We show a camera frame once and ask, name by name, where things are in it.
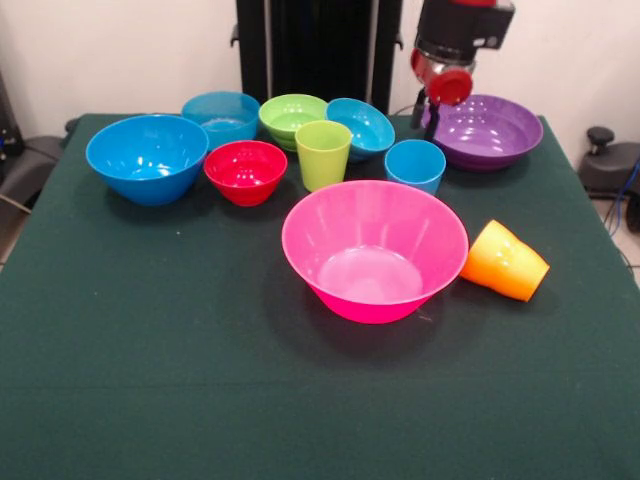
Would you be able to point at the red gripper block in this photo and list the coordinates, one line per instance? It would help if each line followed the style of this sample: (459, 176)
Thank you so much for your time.
(450, 89)

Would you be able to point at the small cyan bowl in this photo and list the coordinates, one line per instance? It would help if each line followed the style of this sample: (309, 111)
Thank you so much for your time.
(367, 127)

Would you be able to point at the large purple bowl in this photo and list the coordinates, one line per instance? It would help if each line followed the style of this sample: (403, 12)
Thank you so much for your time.
(490, 135)

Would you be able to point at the large pink bowl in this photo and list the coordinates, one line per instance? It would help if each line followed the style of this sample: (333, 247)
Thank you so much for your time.
(375, 225)

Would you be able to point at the orange cup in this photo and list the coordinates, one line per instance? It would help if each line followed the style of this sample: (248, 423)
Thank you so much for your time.
(530, 277)
(490, 252)

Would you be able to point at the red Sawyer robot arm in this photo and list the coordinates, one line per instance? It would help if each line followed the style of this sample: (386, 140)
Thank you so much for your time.
(460, 22)

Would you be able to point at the blue cup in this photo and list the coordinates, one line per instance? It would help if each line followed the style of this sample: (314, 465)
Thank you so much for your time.
(415, 167)

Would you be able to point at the green cup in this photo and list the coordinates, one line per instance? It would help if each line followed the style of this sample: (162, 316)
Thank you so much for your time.
(322, 165)

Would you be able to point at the small green bowl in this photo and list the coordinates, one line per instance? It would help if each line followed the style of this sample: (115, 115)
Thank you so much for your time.
(285, 112)

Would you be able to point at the dark grey machine base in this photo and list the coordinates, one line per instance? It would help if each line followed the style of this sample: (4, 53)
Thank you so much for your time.
(610, 170)
(30, 165)

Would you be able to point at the small red bowl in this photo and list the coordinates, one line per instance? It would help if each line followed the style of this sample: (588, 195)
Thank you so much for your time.
(245, 185)

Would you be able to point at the small blue bowl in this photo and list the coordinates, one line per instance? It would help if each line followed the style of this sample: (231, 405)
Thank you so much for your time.
(220, 132)

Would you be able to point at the large blue bowl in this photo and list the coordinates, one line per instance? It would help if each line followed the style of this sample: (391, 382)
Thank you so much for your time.
(145, 165)

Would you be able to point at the dark green tablecloth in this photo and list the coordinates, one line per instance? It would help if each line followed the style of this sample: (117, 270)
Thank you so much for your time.
(150, 325)

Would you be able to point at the black equipment case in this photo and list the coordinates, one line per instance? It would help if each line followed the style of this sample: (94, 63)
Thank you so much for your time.
(6, 125)

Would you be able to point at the black pedestal column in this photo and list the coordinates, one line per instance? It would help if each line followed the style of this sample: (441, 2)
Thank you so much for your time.
(320, 50)

